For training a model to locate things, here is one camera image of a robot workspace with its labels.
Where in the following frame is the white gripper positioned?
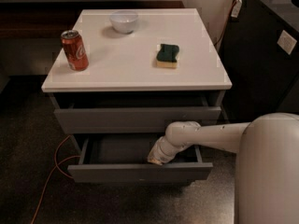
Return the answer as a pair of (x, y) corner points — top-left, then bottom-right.
(147, 136), (179, 166)

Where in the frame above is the grey drawer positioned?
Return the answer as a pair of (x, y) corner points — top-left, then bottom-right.
(68, 133), (213, 184)
(54, 106), (221, 133)

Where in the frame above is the red coke can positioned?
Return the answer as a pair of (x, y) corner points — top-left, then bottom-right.
(61, 30), (89, 71)

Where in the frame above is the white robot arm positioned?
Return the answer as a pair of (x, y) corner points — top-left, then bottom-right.
(148, 113), (299, 224)

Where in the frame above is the grey top drawer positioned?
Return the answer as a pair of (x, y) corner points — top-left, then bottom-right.
(54, 106), (221, 133)

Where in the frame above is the grey cabinet with white top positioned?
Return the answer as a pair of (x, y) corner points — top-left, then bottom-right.
(41, 8), (234, 186)

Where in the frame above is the green and yellow sponge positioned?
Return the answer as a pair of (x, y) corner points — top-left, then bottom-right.
(156, 44), (179, 68)

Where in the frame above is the white bowl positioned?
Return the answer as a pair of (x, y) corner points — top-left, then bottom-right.
(109, 10), (138, 34)

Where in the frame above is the black side cabinet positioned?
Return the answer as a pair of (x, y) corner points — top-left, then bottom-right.
(220, 0), (299, 122)

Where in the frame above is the white label on cabinet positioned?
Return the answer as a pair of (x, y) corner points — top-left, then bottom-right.
(278, 30), (297, 55)

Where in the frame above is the dark wooden bench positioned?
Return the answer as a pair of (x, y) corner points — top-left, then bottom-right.
(0, 1), (184, 38)

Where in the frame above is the orange cable on floor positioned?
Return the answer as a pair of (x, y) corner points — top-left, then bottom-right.
(30, 134), (82, 224)

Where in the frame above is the white tag on cable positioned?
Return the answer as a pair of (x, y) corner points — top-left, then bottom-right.
(231, 0), (242, 18)

